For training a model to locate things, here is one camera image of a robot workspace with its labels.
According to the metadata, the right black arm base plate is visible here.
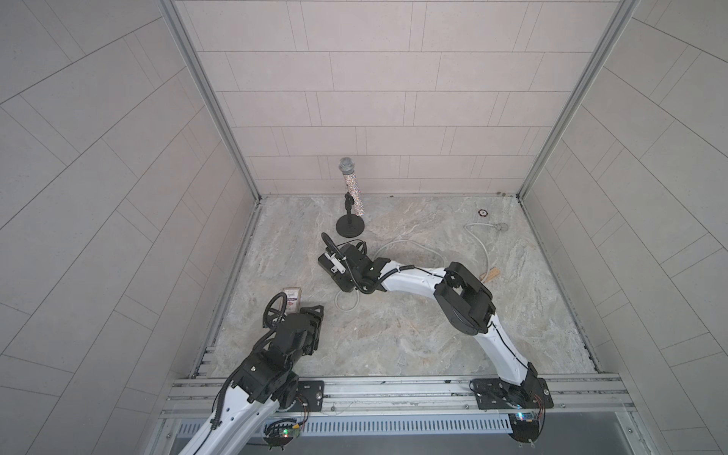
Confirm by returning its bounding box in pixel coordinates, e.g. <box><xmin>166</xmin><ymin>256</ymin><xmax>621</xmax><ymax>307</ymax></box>
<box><xmin>469</xmin><ymin>377</ymin><xmax>554</xmax><ymax>410</ymax></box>

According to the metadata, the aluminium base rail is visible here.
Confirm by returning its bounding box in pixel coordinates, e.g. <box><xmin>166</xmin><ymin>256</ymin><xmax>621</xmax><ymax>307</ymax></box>
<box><xmin>161</xmin><ymin>372</ymin><xmax>635</xmax><ymax>422</ymax></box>

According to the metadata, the glitter microphone on stand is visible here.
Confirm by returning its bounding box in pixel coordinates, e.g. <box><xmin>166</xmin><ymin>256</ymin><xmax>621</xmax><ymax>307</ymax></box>
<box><xmin>336</xmin><ymin>157</ymin><xmax>365</xmax><ymax>239</ymax></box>

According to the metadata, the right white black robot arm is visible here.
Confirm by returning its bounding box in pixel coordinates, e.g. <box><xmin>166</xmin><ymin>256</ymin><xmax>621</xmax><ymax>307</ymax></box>
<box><xmin>318</xmin><ymin>232</ymin><xmax>554</xmax><ymax>410</ymax></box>

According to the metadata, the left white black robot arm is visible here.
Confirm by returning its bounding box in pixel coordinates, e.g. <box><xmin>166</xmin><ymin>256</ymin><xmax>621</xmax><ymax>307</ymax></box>
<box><xmin>181</xmin><ymin>292</ymin><xmax>324</xmax><ymax>454</ymax></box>

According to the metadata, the right circuit board with wires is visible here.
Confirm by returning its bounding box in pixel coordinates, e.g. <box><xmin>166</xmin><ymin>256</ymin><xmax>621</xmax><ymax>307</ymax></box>
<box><xmin>508</xmin><ymin>413</ymin><xmax>541</xmax><ymax>445</ymax></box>

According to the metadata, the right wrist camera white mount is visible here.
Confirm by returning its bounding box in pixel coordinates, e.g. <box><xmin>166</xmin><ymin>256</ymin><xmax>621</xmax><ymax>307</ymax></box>
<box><xmin>324</xmin><ymin>253</ymin><xmax>347</xmax><ymax>274</ymax></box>

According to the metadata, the white vent grille strip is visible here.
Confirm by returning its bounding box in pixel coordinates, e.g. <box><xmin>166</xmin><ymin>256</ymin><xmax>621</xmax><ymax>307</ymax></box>
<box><xmin>175</xmin><ymin>413</ymin><xmax>513</xmax><ymax>439</ymax></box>

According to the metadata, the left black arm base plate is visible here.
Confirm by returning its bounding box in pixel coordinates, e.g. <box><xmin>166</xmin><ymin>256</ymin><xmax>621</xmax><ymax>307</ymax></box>
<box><xmin>282</xmin><ymin>380</ymin><xmax>325</xmax><ymax>413</ymax></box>

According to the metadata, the circuit board with wires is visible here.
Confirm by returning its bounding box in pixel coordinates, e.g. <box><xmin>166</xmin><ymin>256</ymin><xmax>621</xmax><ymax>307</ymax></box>
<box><xmin>508</xmin><ymin>413</ymin><xmax>541</xmax><ymax>445</ymax></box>
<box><xmin>264</xmin><ymin>418</ymin><xmax>303</xmax><ymax>449</ymax></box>

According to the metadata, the left circuit board with wires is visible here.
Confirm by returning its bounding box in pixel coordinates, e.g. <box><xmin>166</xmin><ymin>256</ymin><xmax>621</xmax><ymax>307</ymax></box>
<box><xmin>264</xmin><ymin>418</ymin><xmax>303</xmax><ymax>449</ymax></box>

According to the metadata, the small white red card box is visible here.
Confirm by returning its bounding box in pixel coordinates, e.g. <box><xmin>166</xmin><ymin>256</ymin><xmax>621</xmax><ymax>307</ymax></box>
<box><xmin>284</xmin><ymin>287</ymin><xmax>301</xmax><ymax>314</ymax></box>

